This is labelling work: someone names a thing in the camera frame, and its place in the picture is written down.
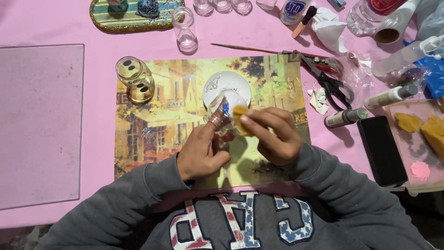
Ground person's right hand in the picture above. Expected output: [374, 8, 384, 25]
[240, 107, 304, 167]

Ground person's left hand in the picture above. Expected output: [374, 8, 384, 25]
[177, 111, 236, 181]

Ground small yellow sponge piece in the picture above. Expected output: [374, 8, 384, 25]
[232, 105, 254, 137]

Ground small clear glass jar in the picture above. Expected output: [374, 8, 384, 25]
[203, 90, 249, 137]

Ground street scene printed placemat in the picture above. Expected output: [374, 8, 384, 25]
[114, 53, 311, 190]

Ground white paper cutouts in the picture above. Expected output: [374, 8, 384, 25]
[307, 86, 330, 116]

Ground brown-label paint bottle grey cap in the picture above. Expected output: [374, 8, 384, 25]
[324, 107, 368, 129]

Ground black scissors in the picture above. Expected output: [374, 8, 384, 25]
[294, 50, 355, 112]

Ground white patterned saucer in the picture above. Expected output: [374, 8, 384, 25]
[202, 71, 252, 110]

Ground grey lettered sweatshirt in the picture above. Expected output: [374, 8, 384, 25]
[139, 190, 351, 250]

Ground red utility knife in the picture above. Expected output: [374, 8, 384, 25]
[278, 50, 345, 75]

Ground glass jar with black dots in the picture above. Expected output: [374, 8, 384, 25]
[115, 56, 156, 106]

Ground thin wooden paintbrush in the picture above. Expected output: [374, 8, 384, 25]
[210, 43, 280, 55]

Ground black smartphone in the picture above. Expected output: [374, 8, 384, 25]
[356, 115, 409, 188]

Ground clear cellophane wrapper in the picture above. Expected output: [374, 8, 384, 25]
[332, 51, 428, 102]

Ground pink tablecloth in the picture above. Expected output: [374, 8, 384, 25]
[0, 0, 444, 230]

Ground white paint bottle grey cap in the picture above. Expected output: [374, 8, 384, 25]
[363, 84, 419, 110]

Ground crumpled white tissue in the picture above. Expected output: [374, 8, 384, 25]
[311, 6, 350, 54]

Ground clear plastic tray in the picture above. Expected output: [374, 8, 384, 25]
[385, 99, 444, 196]

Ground tall empty glass jar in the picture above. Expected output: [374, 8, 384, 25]
[171, 6, 199, 53]

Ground white glue bottle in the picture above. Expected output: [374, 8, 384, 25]
[279, 0, 313, 26]

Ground medium yellow sponge chunk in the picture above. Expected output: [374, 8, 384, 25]
[394, 112, 422, 133]

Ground frosted spray bottle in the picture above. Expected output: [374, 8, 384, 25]
[371, 34, 444, 78]

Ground pink paint blot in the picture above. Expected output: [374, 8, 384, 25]
[410, 160, 431, 181]

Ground clear plastic water bottle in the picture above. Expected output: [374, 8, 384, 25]
[346, 0, 410, 36]

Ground striped glitter-edged tray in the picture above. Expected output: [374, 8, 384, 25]
[89, 0, 186, 34]

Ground blue-grey figurine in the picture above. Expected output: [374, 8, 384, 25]
[136, 0, 161, 18]

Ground large yellow sponge chunk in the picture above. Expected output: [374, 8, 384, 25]
[420, 115, 444, 157]

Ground white paper roll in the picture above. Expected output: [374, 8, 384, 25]
[373, 0, 422, 45]

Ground clear glass sheet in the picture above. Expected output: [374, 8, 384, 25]
[0, 43, 85, 211]

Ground blue plastic bag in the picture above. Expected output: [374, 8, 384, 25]
[403, 40, 444, 100]

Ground green figurine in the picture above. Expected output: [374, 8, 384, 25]
[106, 0, 129, 13]

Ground clear plastic bag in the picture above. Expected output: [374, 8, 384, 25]
[414, 0, 444, 41]

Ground pink-handled black bristle brush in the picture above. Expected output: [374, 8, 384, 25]
[291, 6, 318, 39]

